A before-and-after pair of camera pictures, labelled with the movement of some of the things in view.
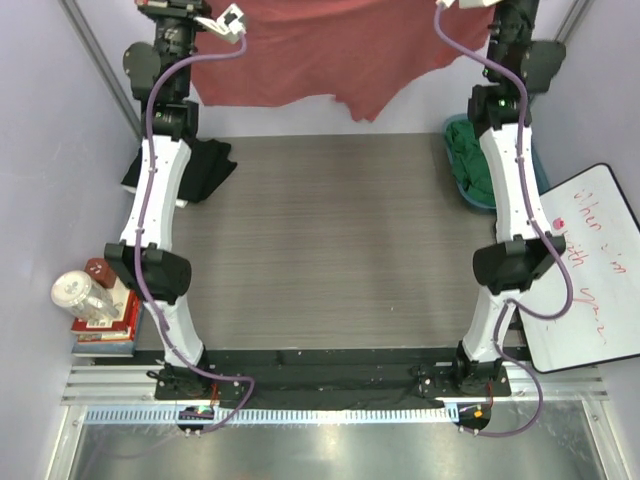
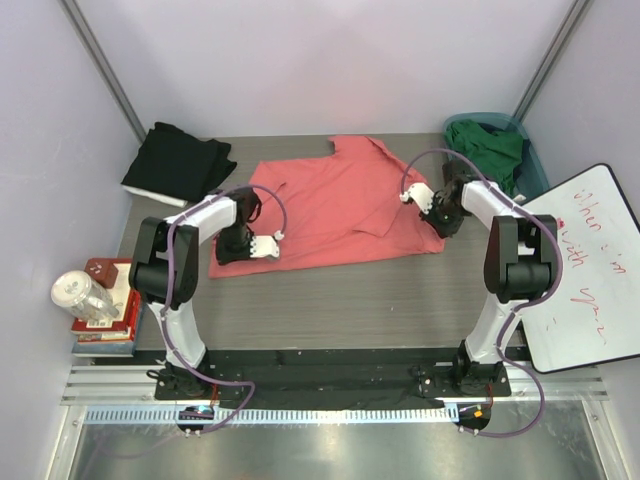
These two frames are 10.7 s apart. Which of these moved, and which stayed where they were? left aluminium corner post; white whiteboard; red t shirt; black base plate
Moved: red t shirt
Stayed: black base plate; left aluminium corner post; white whiteboard
